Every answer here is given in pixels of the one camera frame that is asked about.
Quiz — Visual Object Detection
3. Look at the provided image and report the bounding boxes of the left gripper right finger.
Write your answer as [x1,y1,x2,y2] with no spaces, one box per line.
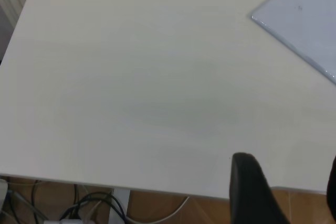
[326,154,336,212]

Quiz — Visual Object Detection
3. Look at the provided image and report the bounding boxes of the white table leg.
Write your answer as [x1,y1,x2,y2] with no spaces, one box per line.
[109,187,131,224]

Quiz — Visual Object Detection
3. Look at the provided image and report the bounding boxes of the thin dark cable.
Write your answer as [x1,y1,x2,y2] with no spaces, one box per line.
[30,180,44,221]

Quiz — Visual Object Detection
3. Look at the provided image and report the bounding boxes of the clear plastic zipper bag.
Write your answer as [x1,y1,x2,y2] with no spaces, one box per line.
[250,0,336,86]

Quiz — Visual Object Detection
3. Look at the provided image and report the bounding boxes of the white cable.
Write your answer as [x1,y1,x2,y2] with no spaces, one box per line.
[125,196,190,224]

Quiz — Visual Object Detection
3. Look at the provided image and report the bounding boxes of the grey curtain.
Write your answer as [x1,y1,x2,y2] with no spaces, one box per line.
[0,0,38,63]

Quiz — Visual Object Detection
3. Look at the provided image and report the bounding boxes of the thick black cable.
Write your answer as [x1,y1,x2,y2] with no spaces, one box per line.
[59,191,129,224]

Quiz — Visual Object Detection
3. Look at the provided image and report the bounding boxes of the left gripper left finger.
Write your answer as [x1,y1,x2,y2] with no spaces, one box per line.
[229,152,291,224]

